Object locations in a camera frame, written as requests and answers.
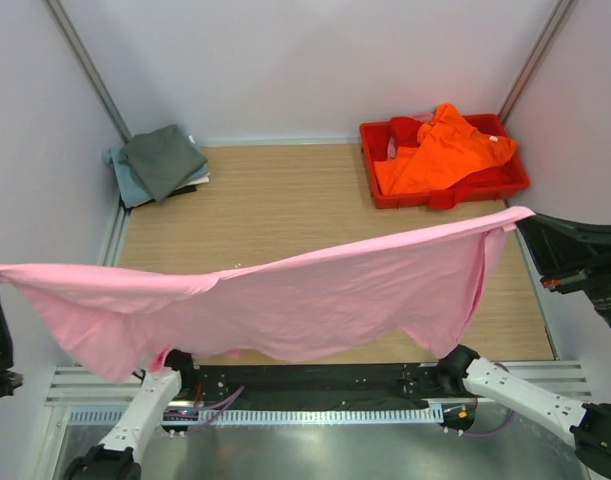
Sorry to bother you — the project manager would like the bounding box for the white slotted cable duct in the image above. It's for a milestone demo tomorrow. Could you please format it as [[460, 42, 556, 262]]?
[[67, 405, 444, 427]]

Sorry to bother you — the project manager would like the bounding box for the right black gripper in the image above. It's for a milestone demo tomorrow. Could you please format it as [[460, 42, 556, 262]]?
[[505, 203, 611, 346]]

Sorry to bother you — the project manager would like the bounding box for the grey folded t-shirt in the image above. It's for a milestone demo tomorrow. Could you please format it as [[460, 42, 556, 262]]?
[[119, 124, 208, 201]]

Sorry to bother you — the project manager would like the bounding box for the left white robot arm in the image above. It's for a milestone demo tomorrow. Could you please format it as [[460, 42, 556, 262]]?
[[0, 303, 197, 479]]

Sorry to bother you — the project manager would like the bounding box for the light blue folded t-shirt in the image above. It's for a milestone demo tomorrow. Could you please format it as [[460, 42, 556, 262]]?
[[102, 148, 153, 209]]

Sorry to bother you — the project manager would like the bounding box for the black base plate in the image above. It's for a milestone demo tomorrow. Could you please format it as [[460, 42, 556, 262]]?
[[195, 363, 472, 412]]

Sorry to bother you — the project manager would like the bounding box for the black folded t-shirt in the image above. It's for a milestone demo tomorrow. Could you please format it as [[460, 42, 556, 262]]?
[[169, 184, 197, 198]]

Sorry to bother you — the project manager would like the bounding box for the orange t-shirt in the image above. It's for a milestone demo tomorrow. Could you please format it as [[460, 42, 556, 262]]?
[[375, 103, 518, 195]]

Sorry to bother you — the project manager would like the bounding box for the pink t-shirt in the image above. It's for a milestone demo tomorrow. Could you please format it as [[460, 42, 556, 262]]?
[[0, 207, 531, 383]]

